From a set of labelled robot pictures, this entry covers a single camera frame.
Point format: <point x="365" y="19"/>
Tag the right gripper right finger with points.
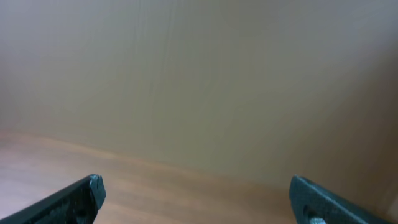
<point x="312" y="203"/>

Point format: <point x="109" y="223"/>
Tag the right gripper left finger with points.
<point x="77" y="203"/>

